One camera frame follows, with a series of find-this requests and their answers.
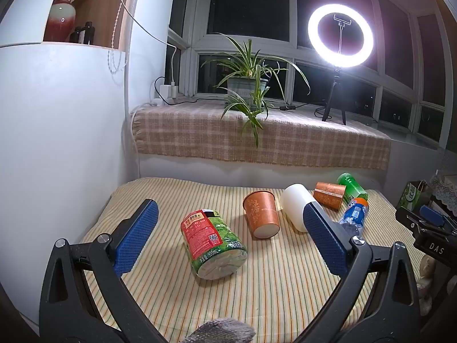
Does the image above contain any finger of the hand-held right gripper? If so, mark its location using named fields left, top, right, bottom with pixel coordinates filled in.
left=419, top=205, right=457, bottom=237
left=395, top=206, right=431, bottom=239

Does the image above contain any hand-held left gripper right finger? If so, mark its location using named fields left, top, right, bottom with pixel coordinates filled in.
left=293, top=202, right=422, bottom=343

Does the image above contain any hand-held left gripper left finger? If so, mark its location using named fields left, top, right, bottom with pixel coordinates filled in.
left=39, top=199, right=168, bottom=343

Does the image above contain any brown patterned paper cup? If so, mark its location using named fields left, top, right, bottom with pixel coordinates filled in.
left=313, top=182, right=348, bottom=211
left=242, top=190, right=280, bottom=240

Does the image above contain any white cup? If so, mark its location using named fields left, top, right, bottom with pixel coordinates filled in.
left=279, top=183, right=315, bottom=233

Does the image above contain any beige plush toy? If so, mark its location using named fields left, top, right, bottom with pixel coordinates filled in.
left=416, top=253, right=438, bottom=317

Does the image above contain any green cardboard box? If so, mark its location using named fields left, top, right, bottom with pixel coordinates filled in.
left=396, top=180, right=431, bottom=212

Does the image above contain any white lace cloth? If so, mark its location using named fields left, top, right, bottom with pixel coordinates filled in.
left=428, top=173, right=457, bottom=219

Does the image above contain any blue bottle with orange cap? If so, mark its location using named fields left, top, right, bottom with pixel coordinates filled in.
left=338, top=197, right=369, bottom=237

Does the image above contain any green plastic bottle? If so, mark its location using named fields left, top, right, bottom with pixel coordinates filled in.
left=337, top=172, right=368, bottom=201

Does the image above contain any striped yellow table mat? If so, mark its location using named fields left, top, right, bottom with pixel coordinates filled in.
left=76, top=176, right=426, bottom=343

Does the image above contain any large green red-label bottle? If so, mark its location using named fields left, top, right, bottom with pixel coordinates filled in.
left=181, top=208, right=248, bottom=280

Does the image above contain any plaid beige windowsill cloth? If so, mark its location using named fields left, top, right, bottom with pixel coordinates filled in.
left=131, top=99, right=392, bottom=172

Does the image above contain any grey fuzzy cloth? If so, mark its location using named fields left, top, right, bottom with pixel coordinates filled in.
left=181, top=317, right=256, bottom=343

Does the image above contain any potted spider plant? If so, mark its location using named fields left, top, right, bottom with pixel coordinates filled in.
left=201, top=32, right=311, bottom=149

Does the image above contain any red and white vase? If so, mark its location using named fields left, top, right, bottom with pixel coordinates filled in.
left=44, top=0, right=88, bottom=43

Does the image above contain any white wall charger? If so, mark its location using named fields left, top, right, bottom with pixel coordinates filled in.
left=159, top=82, right=178, bottom=99

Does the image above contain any white charging cable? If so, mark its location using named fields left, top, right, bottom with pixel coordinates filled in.
left=106, top=0, right=178, bottom=88

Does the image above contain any ring light on tripod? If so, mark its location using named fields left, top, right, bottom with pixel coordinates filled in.
left=307, top=3, right=375, bottom=126

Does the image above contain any white window frame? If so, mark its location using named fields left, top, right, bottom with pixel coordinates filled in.
left=166, top=0, right=451, bottom=151

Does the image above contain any white bead cord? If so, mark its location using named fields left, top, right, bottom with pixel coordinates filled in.
left=106, top=0, right=139, bottom=76

